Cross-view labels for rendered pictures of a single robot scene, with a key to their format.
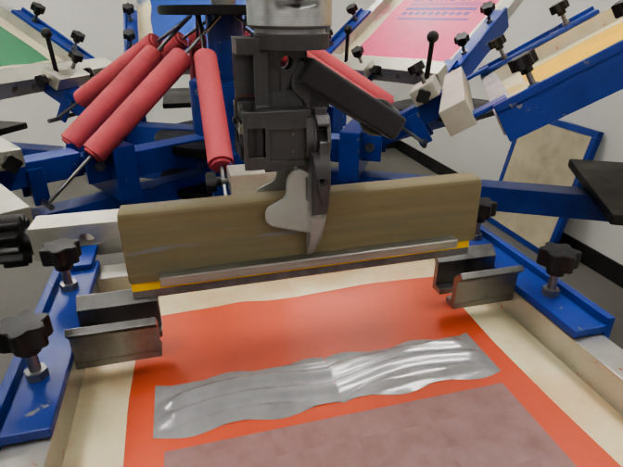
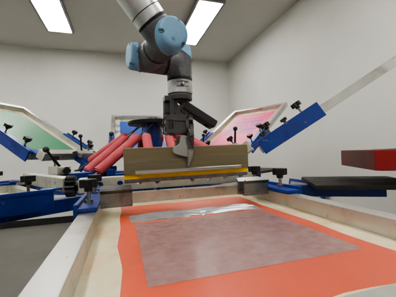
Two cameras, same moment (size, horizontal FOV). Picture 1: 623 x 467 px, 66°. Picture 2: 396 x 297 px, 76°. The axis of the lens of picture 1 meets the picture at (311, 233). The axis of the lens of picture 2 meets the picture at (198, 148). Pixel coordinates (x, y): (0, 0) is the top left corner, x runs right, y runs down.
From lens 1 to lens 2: 36 cm
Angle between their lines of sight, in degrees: 26
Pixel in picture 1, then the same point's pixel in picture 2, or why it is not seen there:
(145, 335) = (127, 195)
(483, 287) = (255, 187)
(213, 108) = not seen: hidden behind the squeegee
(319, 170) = (190, 132)
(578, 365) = (291, 203)
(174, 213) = (142, 149)
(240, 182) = not seen: hidden behind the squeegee
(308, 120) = (186, 118)
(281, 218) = (178, 151)
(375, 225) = (211, 158)
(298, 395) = (185, 213)
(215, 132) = not seen: hidden behind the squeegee
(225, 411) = (157, 216)
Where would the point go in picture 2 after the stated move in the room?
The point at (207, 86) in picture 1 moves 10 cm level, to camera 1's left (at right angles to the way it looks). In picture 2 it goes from (147, 144) to (127, 145)
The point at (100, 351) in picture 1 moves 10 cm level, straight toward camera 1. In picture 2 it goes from (110, 201) to (119, 207)
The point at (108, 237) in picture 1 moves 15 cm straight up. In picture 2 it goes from (108, 184) to (107, 141)
